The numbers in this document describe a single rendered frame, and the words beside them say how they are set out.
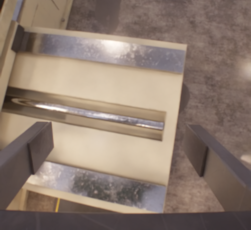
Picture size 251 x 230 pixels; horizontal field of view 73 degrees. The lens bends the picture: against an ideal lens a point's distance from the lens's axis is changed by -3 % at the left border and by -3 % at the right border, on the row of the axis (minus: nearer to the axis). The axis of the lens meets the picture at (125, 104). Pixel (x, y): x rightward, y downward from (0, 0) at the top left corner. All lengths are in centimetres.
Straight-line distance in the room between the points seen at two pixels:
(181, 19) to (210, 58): 50
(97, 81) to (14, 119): 53
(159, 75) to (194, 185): 112
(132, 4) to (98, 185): 175
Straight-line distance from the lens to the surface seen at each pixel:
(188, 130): 16
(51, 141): 17
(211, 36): 202
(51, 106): 108
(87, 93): 102
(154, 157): 97
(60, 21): 210
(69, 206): 155
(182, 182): 176
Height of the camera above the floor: 166
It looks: 81 degrees down
